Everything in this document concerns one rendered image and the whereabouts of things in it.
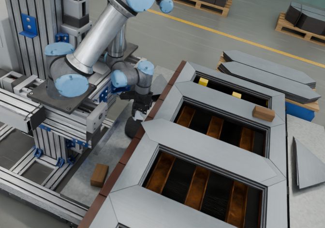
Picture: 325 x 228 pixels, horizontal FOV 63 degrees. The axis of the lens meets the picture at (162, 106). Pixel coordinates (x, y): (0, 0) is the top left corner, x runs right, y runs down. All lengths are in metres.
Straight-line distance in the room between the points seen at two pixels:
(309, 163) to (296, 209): 0.32
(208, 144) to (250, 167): 0.24
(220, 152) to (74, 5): 1.00
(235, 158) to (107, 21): 0.91
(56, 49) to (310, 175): 1.42
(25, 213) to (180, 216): 1.26
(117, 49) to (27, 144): 1.24
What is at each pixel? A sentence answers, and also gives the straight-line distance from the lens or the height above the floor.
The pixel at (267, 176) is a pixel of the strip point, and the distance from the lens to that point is 1.45.
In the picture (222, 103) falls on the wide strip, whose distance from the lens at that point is 1.73.
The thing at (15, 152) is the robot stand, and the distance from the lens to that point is 2.19.
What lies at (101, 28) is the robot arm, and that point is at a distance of 1.01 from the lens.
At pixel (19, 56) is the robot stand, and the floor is 1.02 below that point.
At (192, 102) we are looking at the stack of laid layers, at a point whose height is 0.83.
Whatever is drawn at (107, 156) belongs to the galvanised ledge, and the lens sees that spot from 1.49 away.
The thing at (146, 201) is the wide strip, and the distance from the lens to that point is 1.16.
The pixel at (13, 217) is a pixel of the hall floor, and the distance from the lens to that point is 2.15.
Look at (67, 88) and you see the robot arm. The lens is 1.06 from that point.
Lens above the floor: 1.86
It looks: 40 degrees down
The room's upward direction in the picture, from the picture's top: 13 degrees clockwise
